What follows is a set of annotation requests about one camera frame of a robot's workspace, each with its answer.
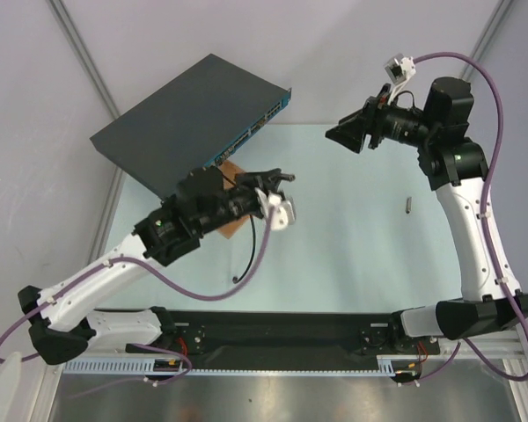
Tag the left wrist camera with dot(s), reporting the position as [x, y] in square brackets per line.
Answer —
[280, 213]

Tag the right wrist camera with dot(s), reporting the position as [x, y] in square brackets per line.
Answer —
[400, 70]

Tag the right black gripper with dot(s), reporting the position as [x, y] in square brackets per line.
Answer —
[374, 124]

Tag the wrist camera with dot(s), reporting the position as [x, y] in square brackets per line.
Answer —
[400, 70]
[280, 213]

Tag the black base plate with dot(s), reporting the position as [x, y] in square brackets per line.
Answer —
[285, 342]

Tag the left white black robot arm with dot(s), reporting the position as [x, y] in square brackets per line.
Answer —
[64, 319]

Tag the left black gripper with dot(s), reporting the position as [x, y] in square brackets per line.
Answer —
[267, 181]

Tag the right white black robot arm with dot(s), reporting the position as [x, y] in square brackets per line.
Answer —
[456, 169]

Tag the white slotted cable duct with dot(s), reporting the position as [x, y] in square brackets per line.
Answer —
[118, 365]

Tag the dark grey network switch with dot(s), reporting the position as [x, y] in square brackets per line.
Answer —
[199, 119]

